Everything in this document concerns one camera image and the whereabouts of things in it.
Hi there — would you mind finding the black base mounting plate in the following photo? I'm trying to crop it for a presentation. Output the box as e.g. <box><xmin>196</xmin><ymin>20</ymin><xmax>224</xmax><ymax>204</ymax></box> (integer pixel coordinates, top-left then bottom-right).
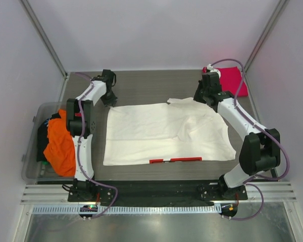
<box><xmin>68</xmin><ymin>180</ymin><xmax>248</xmax><ymax>207</ymax></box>

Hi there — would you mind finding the aluminium front rail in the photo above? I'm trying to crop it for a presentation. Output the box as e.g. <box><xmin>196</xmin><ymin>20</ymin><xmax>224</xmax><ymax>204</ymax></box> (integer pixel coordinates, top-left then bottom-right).
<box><xmin>21</xmin><ymin>181</ymin><xmax>296</xmax><ymax>205</ymax></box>

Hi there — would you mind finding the white t-shirt with red print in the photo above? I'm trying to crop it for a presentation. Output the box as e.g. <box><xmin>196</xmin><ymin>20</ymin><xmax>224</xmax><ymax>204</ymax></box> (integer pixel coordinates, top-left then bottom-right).
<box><xmin>103</xmin><ymin>97</ymin><xmax>236</xmax><ymax>166</ymax></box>

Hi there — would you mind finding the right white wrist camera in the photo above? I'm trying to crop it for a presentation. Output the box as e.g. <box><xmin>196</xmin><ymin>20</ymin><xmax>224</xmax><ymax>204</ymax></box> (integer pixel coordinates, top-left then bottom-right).
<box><xmin>202</xmin><ymin>64</ymin><xmax>221</xmax><ymax>78</ymax></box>

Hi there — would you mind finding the clear plastic bin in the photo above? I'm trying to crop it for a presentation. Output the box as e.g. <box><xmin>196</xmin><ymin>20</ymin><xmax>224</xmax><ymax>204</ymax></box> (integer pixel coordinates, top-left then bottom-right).
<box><xmin>21</xmin><ymin>102</ymin><xmax>73</xmax><ymax>185</ymax></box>

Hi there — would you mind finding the left aluminium frame post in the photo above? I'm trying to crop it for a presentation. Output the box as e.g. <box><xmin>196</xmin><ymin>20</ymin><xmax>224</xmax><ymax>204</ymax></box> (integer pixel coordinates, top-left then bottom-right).
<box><xmin>19</xmin><ymin>0</ymin><xmax>68</xmax><ymax>79</ymax></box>

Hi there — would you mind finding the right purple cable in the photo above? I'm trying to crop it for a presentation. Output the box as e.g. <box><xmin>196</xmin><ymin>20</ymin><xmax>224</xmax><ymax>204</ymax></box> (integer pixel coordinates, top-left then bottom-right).
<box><xmin>212</xmin><ymin>58</ymin><xmax>290</xmax><ymax>221</ymax></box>

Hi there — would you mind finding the orange t-shirt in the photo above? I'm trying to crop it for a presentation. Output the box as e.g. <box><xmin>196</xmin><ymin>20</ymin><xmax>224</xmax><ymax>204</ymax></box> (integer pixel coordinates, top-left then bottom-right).
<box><xmin>43</xmin><ymin>109</ymin><xmax>76</xmax><ymax>177</ymax></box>

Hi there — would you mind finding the folded magenta t-shirt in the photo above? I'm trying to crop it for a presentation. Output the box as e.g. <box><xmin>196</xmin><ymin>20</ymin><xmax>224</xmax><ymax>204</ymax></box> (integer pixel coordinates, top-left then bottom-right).
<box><xmin>202</xmin><ymin>67</ymin><xmax>248</xmax><ymax>97</ymax></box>

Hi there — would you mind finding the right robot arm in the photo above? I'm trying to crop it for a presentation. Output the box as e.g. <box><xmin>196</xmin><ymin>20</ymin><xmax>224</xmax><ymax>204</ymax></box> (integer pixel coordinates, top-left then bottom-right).
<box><xmin>193</xmin><ymin>72</ymin><xmax>281</xmax><ymax>200</ymax></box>

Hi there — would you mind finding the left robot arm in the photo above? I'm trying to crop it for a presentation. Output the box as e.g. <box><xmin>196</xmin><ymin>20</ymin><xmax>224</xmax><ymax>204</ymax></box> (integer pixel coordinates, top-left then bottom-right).
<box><xmin>66</xmin><ymin>69</ymin><xmax>117</xmax><ymax>202</ymax></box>

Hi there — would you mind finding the white slotted cable duct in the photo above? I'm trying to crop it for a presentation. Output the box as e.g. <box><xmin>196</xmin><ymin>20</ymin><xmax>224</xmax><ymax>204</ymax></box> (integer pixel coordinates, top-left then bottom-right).
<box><xmin>32</xmin><ymin>204</ymin><xmax>221</xmax><ymax>215</ymax></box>

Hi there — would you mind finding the aluminium frame post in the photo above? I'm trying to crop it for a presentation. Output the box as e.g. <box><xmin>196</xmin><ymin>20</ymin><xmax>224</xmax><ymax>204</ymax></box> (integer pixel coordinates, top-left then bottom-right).
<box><xmin>19</xmin><ymin>0</ymin><xmax>68</xmax><ymax>79</ymax></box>
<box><xmin>244</xmin><ymin>0</ymin><xmax>289</xmax><ymax>72</ymax></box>

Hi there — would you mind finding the green t-shirt in bin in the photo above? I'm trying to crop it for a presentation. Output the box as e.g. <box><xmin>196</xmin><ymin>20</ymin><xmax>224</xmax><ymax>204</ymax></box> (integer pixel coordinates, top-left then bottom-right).
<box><xmin>41</xmin><ymin>161</ymin><xmax>50</xmax><ymax>166</ymax></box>

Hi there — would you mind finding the right aluminium frame post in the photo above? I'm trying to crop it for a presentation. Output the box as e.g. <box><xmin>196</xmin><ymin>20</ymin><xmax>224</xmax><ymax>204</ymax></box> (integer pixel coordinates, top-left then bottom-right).
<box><xmin>244</xmin><ymin>0</ymin><xmax>289</xmax><ymax>72</ymax></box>

